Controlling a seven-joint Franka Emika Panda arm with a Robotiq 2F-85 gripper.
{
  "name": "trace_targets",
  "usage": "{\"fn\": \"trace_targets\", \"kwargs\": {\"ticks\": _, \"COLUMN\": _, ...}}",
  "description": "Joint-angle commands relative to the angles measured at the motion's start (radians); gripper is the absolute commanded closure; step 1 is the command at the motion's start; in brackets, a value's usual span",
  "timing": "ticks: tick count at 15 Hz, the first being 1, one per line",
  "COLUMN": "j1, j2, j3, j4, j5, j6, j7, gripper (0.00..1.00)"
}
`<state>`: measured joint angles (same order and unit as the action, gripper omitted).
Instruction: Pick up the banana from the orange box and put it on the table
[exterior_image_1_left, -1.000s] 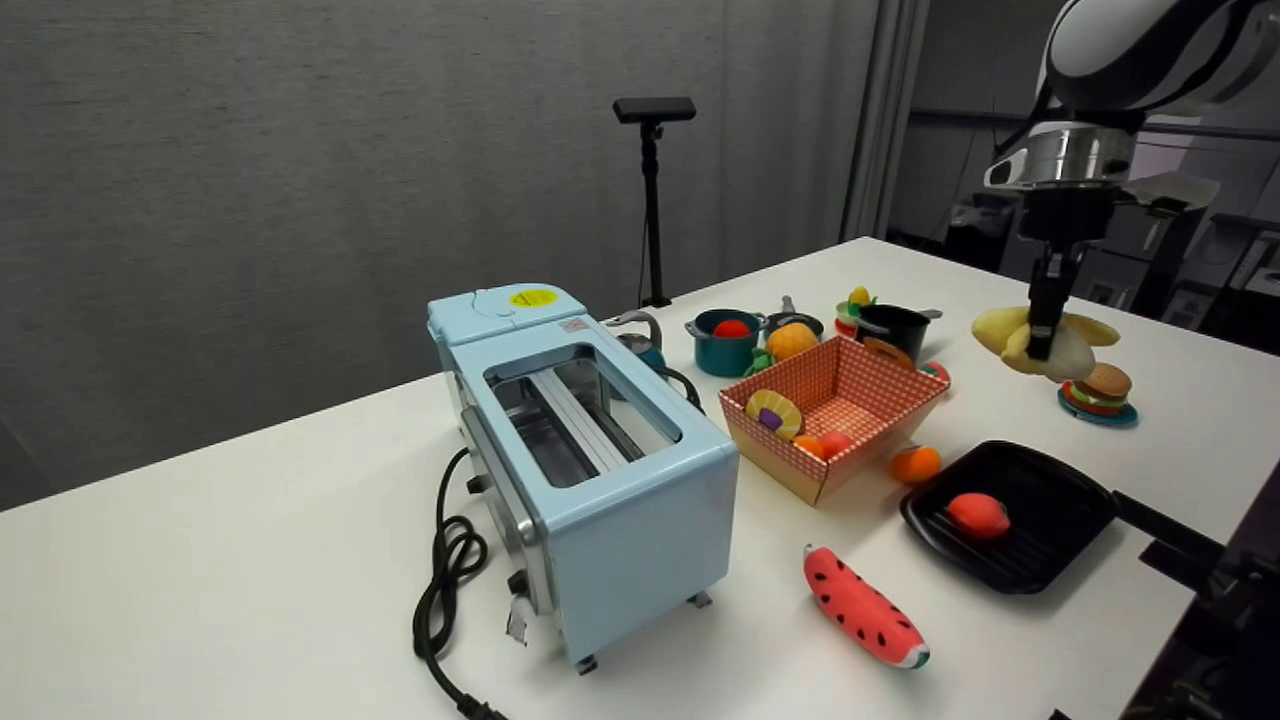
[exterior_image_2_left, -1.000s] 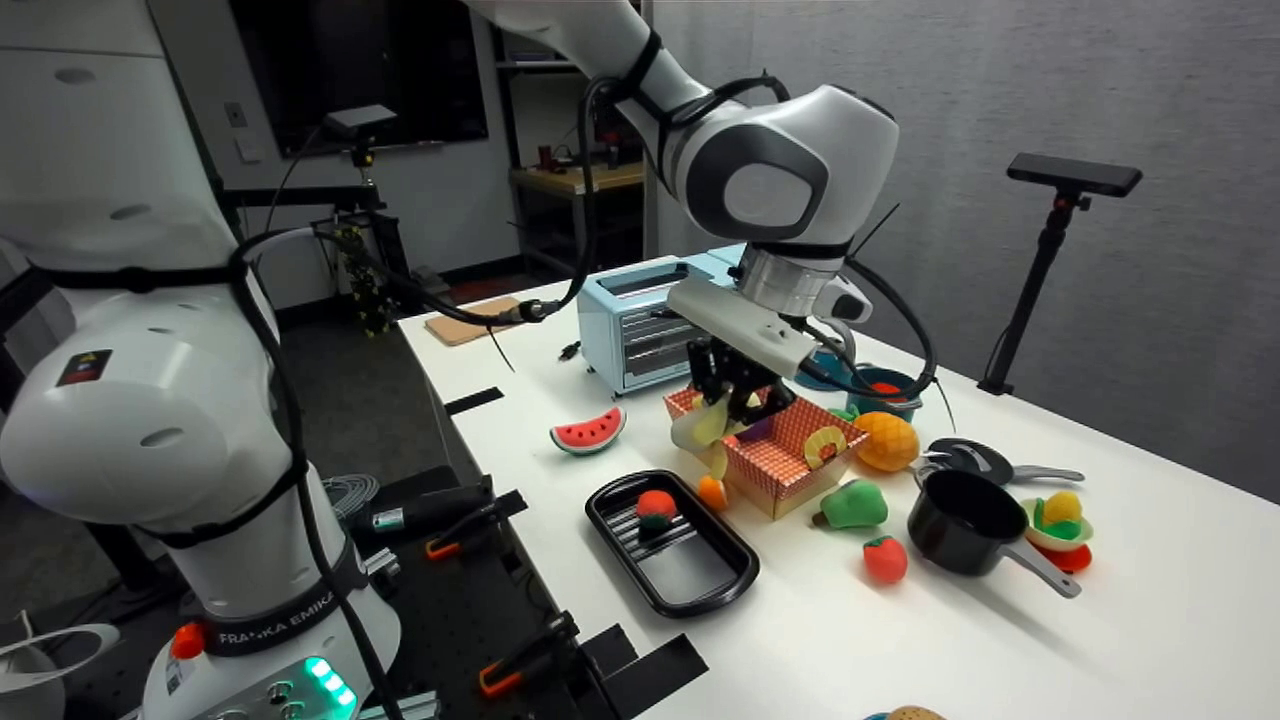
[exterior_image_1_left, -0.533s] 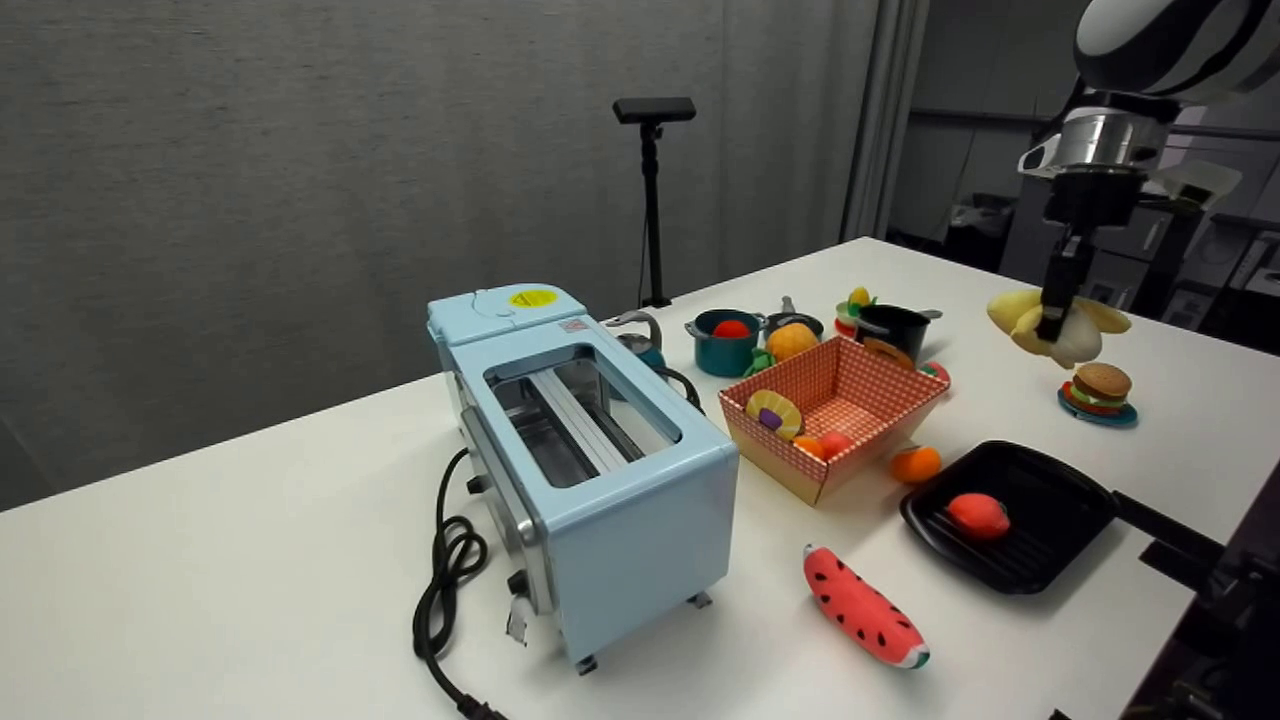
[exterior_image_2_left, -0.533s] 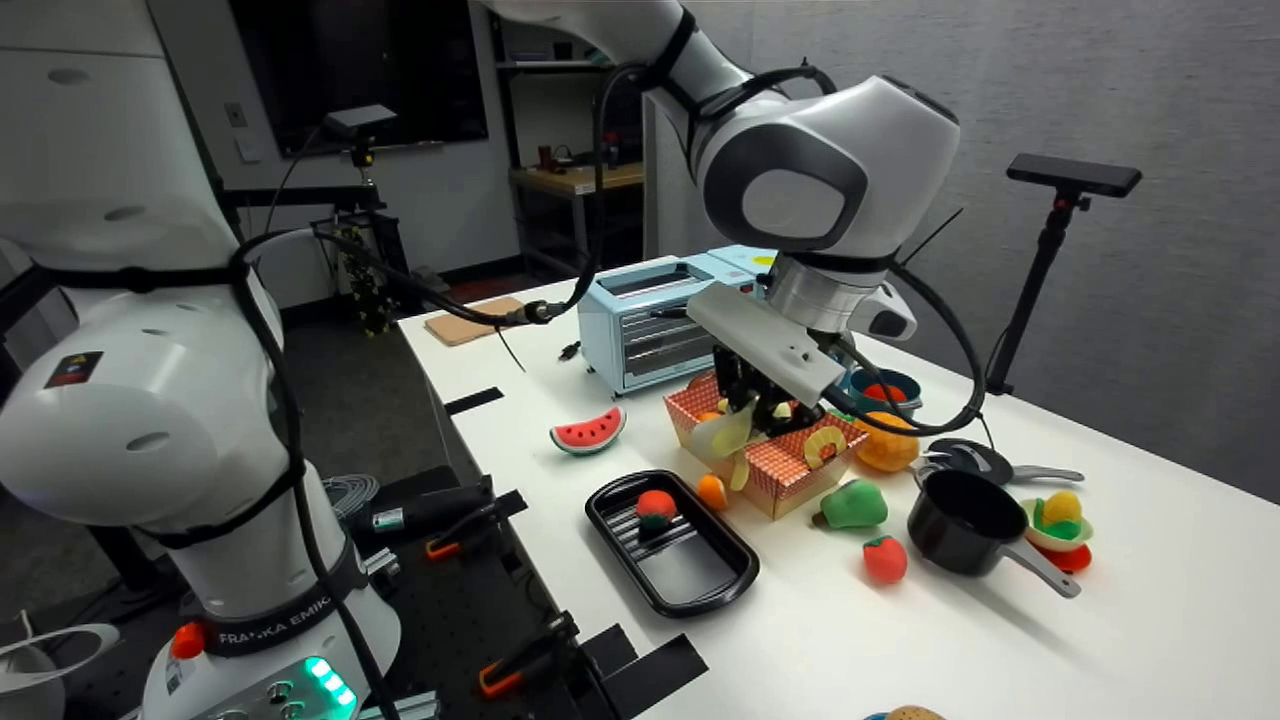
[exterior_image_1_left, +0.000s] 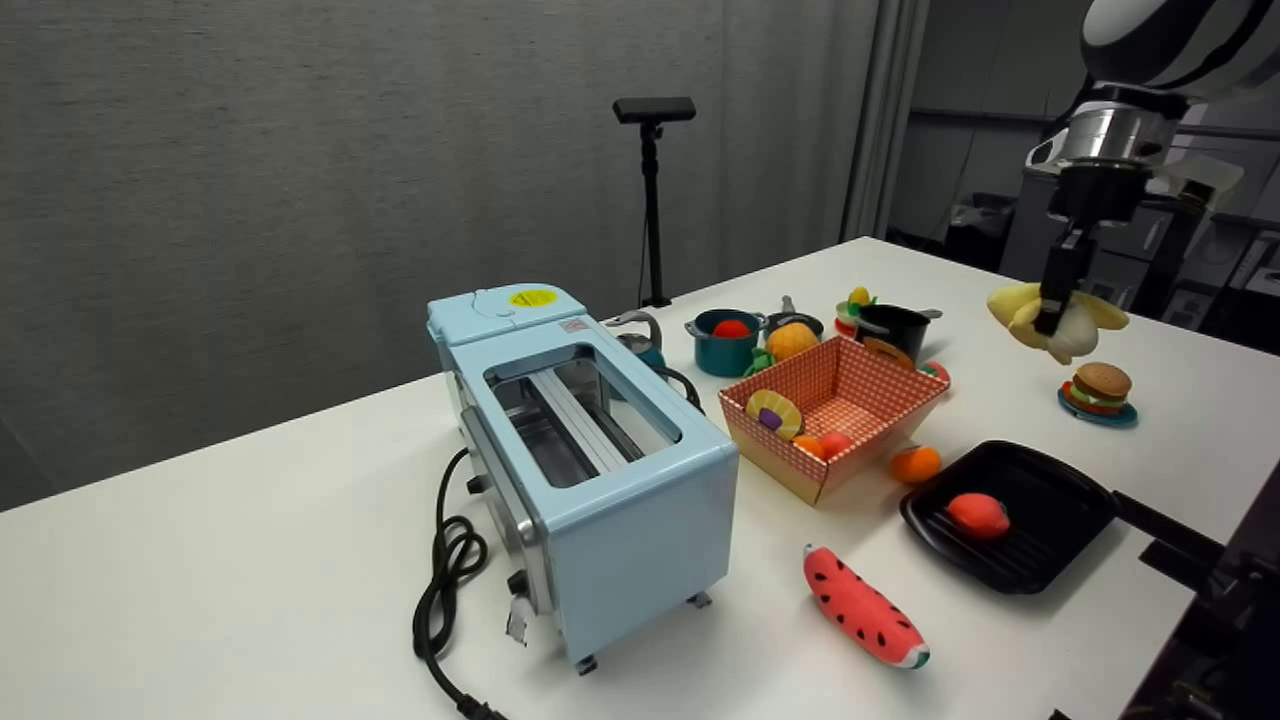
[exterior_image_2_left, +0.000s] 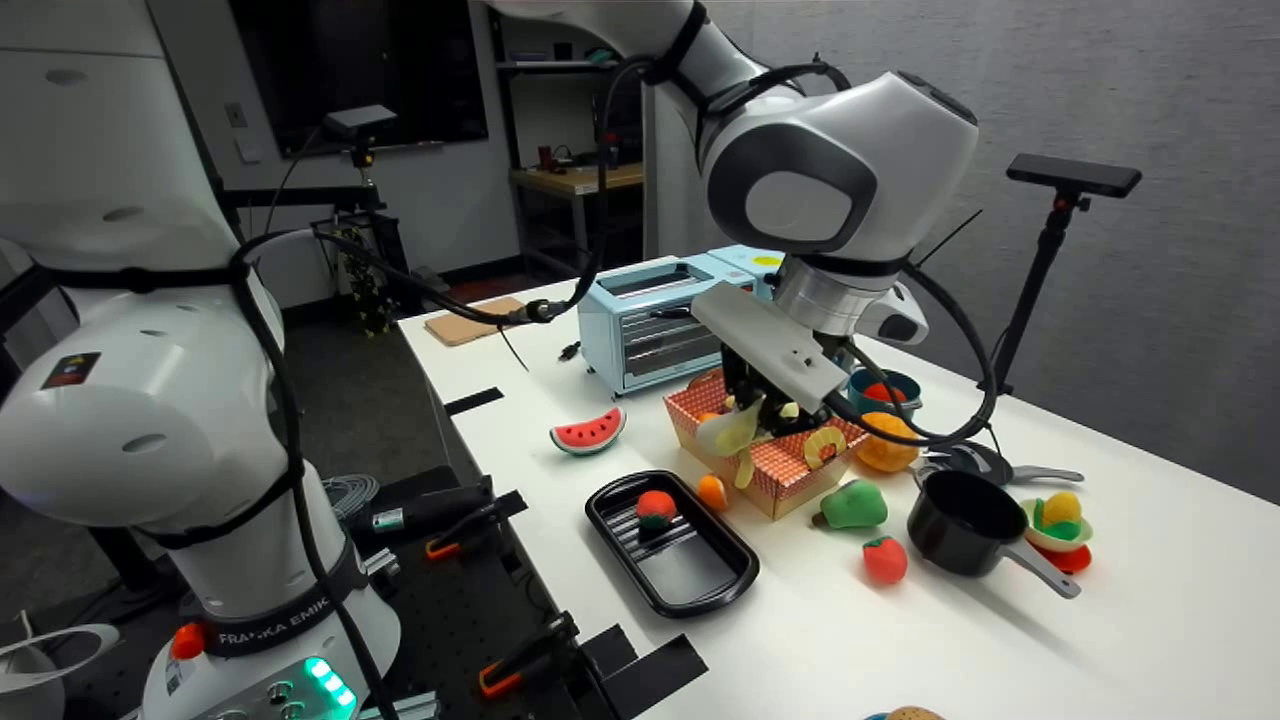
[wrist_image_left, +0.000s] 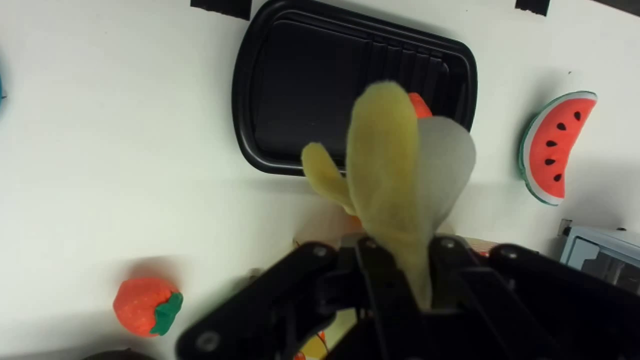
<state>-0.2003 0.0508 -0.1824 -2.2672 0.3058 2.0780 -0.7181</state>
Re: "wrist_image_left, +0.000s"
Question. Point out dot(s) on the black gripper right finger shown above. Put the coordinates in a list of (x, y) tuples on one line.
[(533, 313)]

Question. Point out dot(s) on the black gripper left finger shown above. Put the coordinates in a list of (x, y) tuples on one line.
[(286, 292)]

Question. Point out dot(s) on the yellow toy banana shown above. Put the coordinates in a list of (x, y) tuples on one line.
[(386, 173)]

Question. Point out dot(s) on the light blue toaster oven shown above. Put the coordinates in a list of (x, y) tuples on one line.
[(600, 256)]

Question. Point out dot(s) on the red toy strawberry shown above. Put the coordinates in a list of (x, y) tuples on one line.
[(141, 307)]

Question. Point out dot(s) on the toy watermelon slice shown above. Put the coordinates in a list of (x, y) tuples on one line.
[(557, 150)]

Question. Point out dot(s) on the black grill tray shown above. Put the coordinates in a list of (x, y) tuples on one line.
[(300, 86)]

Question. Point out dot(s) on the red toy tomato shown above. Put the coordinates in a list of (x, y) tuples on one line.
[(420, 106)]

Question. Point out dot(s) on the large black tape patch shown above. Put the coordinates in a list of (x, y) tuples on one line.
[(222, 6)]

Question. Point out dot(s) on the small black tape strip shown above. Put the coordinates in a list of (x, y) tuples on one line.
[(533, 6)]

